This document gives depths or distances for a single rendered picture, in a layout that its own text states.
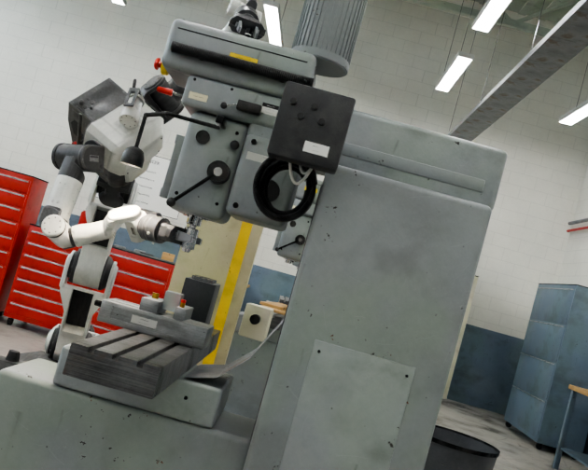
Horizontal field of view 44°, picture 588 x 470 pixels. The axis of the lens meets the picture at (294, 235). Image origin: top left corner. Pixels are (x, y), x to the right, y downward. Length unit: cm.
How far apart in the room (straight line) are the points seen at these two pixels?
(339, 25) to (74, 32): 1035
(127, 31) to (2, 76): 214
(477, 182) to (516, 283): 953
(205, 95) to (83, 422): 106
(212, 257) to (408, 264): 212
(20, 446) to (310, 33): 154
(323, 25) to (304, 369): 107
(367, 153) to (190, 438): 101
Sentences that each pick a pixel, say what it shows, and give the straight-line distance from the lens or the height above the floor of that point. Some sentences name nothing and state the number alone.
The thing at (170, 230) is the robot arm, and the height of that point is 124.
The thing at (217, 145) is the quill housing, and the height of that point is 154.
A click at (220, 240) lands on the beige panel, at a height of 129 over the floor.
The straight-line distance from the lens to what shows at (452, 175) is 228.
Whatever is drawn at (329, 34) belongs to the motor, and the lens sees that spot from 235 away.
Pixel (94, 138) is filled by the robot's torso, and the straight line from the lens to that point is 268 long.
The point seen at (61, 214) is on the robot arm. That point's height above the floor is 120.
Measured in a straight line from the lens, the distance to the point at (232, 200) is 223.
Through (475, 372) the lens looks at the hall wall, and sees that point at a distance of 1170.
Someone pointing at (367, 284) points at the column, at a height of 124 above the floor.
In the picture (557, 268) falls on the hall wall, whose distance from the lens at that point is 1199.
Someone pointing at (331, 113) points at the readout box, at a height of 167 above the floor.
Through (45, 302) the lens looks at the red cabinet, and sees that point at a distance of 735.
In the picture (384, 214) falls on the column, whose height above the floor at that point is 145.
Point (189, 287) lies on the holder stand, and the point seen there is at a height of 106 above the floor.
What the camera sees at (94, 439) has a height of 58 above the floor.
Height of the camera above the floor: 121
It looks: 3 degrees up
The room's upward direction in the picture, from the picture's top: 16 degrees clockwise
